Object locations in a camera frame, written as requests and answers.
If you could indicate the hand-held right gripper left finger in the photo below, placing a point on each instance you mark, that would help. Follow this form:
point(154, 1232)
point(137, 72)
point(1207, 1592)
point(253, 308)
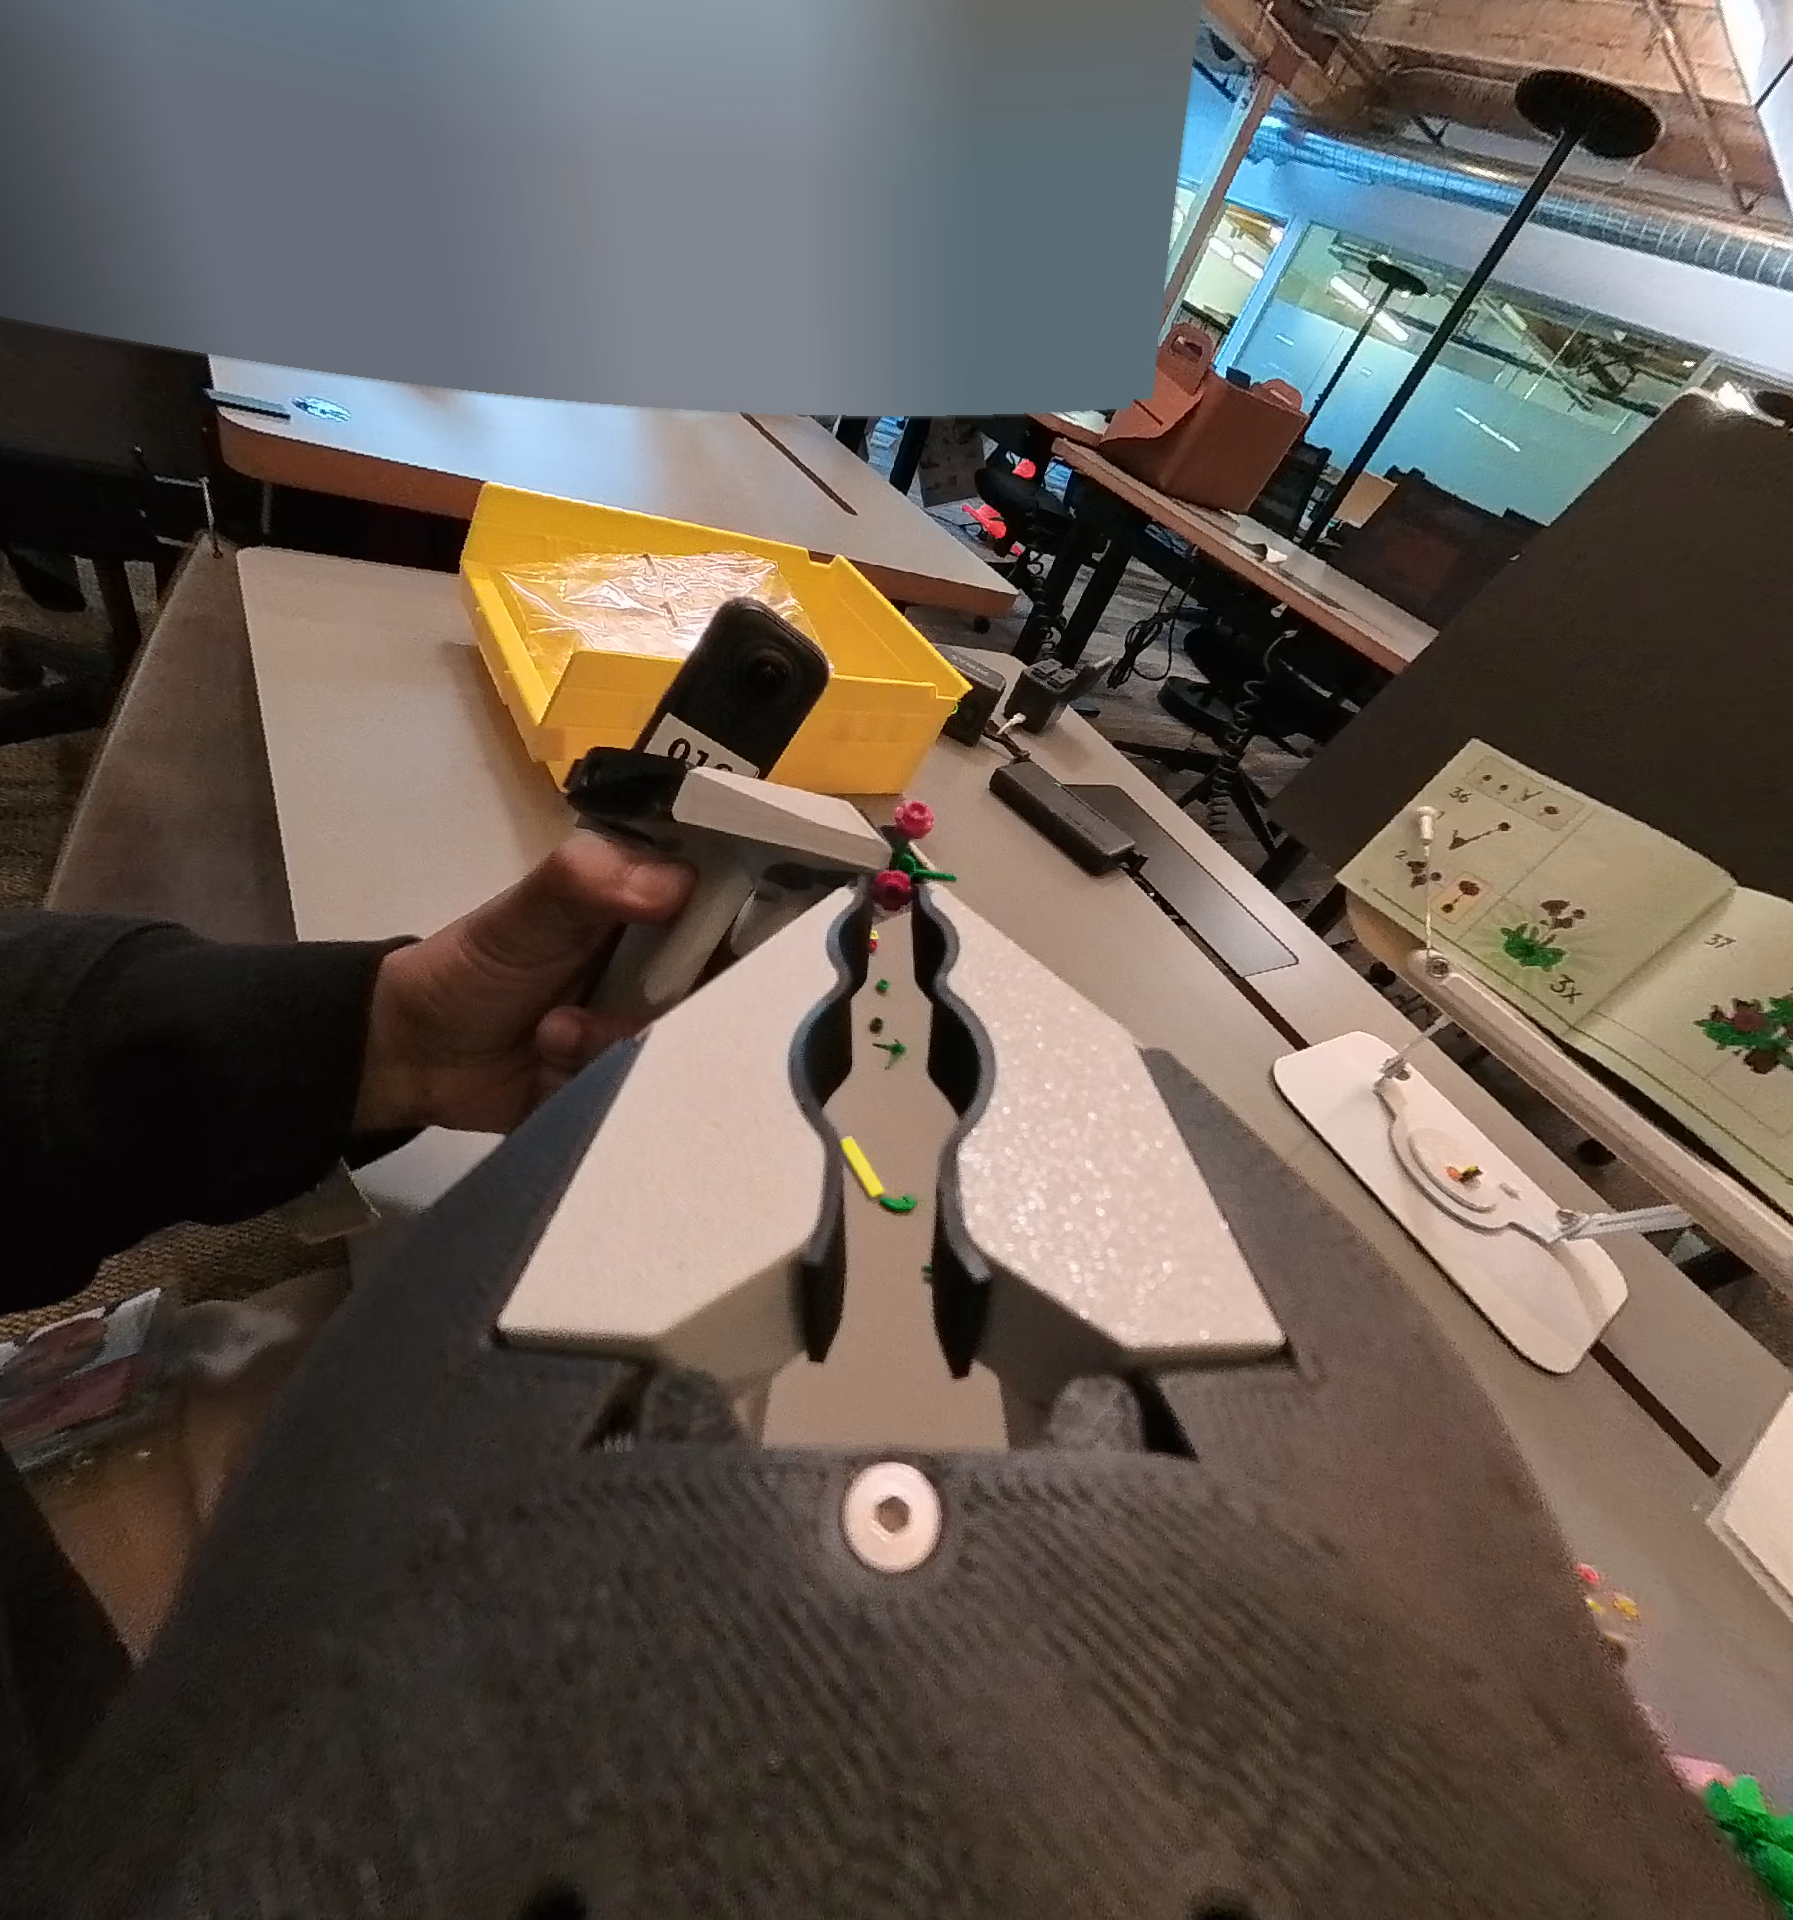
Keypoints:
point(657, 1186)

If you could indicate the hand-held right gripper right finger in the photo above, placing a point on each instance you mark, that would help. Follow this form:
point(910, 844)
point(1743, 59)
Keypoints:
point(1106, 1199)

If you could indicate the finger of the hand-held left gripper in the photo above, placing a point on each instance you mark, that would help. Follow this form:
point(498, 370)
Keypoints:
point(784, 825)

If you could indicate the pink flower toy stem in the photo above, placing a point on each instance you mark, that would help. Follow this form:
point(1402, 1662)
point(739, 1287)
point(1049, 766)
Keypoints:
point(915, 817)

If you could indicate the small toy flower pieces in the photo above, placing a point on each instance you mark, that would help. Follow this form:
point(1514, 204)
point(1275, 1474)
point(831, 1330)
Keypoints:
point(892, 1054)

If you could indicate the person's left hand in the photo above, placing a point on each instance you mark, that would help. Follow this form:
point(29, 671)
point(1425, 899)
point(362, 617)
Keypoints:
point(461, 1035)

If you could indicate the yellow plastic bin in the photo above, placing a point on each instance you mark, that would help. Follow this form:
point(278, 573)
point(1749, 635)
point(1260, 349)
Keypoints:
point(866, 719)

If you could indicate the clear plastic bag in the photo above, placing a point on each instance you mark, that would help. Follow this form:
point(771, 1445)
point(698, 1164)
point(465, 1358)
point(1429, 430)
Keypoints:
point(597, 602)

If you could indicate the yellow flat toy piece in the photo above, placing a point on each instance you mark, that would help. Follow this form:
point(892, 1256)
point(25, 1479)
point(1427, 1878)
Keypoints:
point(862, 1171)

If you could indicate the wood-edged office desk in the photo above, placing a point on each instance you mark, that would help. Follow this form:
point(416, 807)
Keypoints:
point(566, 472)
point(1256, 579)

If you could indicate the black rectangular box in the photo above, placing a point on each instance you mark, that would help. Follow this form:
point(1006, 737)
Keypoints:
point(1062, 817)

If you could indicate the black power adapter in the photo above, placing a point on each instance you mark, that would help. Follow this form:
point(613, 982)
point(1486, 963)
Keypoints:
point(1053, 692)

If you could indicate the white book stand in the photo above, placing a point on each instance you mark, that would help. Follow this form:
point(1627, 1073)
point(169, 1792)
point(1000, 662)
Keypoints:
point(1436, 1186)

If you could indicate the black office chair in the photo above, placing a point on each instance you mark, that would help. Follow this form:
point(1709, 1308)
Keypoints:
point(1256, 690)

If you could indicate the brown cardboard box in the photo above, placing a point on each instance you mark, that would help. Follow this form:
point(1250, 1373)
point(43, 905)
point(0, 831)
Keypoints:
point(1212, 435)

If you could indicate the toy instruction booklet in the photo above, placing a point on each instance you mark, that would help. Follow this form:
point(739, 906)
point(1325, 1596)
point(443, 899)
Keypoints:
point(1632, 961)

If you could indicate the taupe upholstered bench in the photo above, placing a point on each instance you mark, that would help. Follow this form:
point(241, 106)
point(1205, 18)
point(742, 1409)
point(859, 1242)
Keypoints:
point(161, 779)

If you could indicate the printed packet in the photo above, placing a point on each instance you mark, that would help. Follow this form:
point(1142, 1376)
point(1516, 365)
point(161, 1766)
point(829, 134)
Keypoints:
point(71, 1373)

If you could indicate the dark furniture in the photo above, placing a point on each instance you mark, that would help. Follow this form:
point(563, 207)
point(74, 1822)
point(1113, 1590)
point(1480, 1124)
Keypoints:
point(25, 450)

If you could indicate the black floor lamp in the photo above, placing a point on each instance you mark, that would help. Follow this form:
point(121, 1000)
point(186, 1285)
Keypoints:
point(1586, 112)
point(1394, 276)

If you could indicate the black display board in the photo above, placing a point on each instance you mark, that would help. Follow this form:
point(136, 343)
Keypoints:
point(1632, 630)

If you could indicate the green toy leaf cluster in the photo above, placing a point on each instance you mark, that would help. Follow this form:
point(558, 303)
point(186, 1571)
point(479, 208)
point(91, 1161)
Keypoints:
point(1773, 1846)

